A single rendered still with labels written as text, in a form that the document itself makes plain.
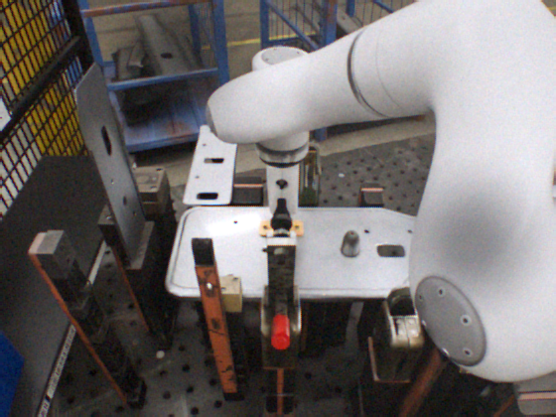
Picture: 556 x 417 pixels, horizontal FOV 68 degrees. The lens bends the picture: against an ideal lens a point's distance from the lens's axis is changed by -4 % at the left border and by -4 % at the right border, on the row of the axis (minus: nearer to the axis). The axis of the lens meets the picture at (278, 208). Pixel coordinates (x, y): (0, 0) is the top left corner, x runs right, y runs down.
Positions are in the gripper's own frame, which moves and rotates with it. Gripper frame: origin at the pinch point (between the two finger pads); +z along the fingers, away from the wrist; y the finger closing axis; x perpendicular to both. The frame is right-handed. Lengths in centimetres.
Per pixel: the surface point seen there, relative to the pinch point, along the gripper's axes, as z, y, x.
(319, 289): 3.0, -13.8, -6.4
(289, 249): -17.1, -22.2, -1.0
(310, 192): 1.8, 9.4, -5.9
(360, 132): 103, 181, -52
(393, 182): 33, 49, -36
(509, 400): -2.8, -35.4, -29.5
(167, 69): 53, 170, 65
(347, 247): 0.9, -6.4, -11.8
